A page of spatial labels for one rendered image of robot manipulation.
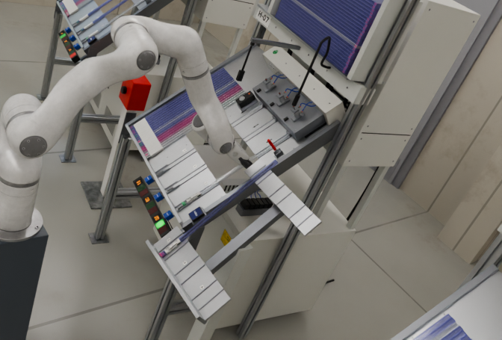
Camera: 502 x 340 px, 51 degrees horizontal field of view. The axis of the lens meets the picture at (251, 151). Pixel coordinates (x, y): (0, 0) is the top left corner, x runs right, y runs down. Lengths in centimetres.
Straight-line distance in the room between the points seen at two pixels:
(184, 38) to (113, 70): 23
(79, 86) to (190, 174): 72
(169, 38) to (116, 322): 142
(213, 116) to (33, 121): 55
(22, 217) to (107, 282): 101
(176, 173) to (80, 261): 84
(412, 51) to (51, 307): 185
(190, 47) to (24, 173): 61
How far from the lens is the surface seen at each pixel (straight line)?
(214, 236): 240
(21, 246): 184
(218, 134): 174
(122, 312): 261
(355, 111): 199
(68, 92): 157
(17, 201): 174
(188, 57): 163
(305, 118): 202
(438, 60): 222
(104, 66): 154
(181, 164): 217
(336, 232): 252
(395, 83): 211
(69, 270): 273
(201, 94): 171
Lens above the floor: 193
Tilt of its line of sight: 28 degrees down
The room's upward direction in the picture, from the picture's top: 23 degrees clockwise
